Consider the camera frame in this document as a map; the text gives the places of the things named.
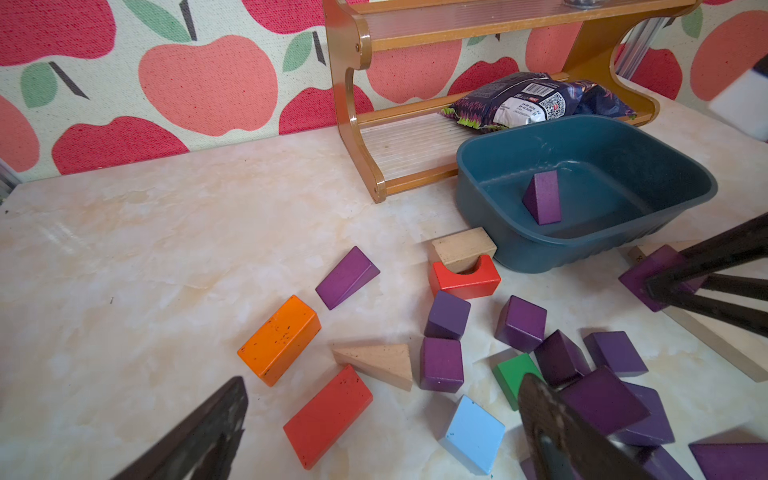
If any teal plastic storage bin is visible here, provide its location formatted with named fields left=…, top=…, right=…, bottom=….
left=456, top=116, right=718, bottom=274

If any natural wood plank block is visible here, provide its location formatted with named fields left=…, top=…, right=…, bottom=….
left=626, top=239, right=768, bottom=383

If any natural wood triangle block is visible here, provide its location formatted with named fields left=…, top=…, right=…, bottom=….
left=331, top=344, right=413, bottom=392

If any purple wedge block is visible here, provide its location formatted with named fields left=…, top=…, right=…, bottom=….
left=316, top=246, right=380, bottom=310

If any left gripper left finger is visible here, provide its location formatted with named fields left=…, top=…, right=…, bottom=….
left=115, top=376, right=248, bottom=479

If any purple rectangular block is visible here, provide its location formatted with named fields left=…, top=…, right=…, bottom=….
left=559, top=367, right=650, bottom=436

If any purple flat block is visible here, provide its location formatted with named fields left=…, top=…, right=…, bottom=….
left=689, top=443, right=768, bottom=480

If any purple triangular prism block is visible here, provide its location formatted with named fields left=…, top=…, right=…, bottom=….
left=523, top=170, right=562, bottom=225

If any wooden three-tier shelf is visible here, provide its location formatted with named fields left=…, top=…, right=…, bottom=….
left=323, top=1, right=699, bottom=203

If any purple snack bag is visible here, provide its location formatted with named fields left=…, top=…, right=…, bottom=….
left=440, top=72, right=636, bottom=133

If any green cube block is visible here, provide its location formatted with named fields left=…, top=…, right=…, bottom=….
left=492, top=353, right=543, bottom=411

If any red arch block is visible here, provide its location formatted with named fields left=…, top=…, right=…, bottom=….
left=429, top=255, right=501, bottom=300

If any light blue cube block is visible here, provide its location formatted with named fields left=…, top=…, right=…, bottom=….
left=439, top=395, right=506, bottom=475

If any red rectangular block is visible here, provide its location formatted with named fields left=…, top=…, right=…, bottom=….
left=283, top=365, right=373, bottom=470

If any orange wooden block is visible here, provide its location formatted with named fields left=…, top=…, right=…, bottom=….
left=237, top=295, right=322, bottom=387

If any natural wood cube block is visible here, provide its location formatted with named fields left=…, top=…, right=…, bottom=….
left=428, top=227, right=497, bottom=273

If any right aluminium frame post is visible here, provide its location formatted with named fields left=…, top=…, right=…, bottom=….
left=615, top=17, right=670, bottom=79

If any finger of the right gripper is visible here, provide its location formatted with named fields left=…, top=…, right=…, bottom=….
left=644, top=213, right=767, bottom=300
left=656, top=275, right=767, bottom=337

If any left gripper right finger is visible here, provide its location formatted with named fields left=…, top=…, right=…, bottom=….
left=518, top=373, right=653, bottom=480

